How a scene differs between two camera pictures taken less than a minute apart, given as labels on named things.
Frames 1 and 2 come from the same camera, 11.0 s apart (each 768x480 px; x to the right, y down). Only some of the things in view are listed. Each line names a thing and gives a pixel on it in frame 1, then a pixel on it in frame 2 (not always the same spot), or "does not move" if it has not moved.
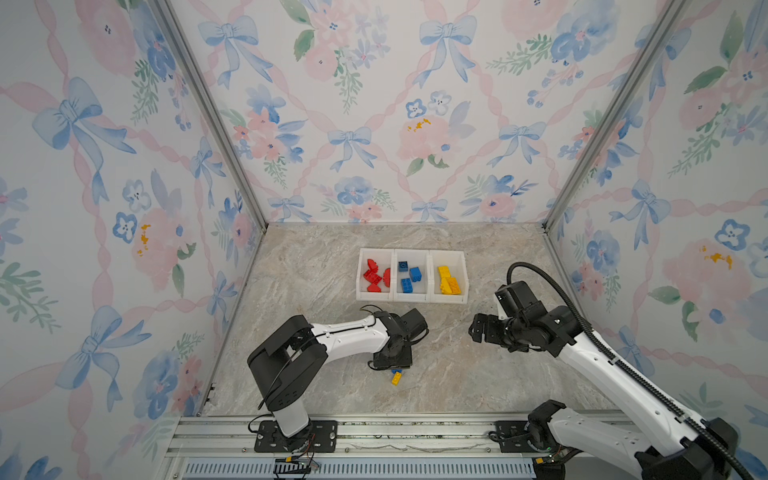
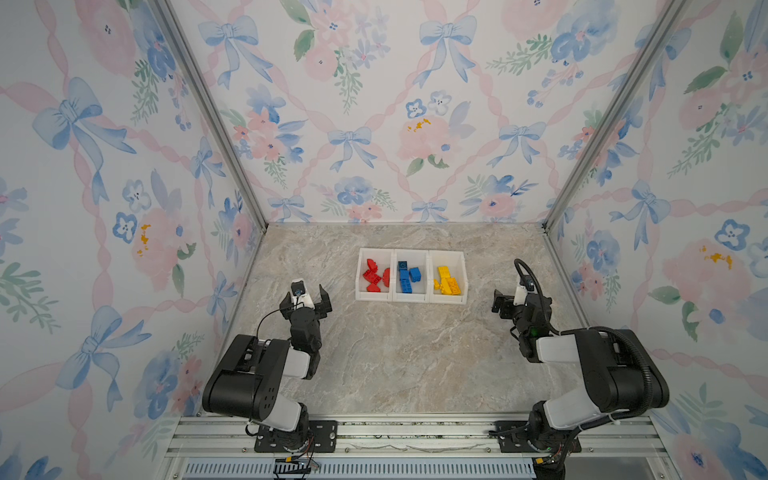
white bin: (384, 259) does not move
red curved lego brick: (373, 267) does not move
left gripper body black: (402, 360) → (287, 314)
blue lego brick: (407, 286) does not move
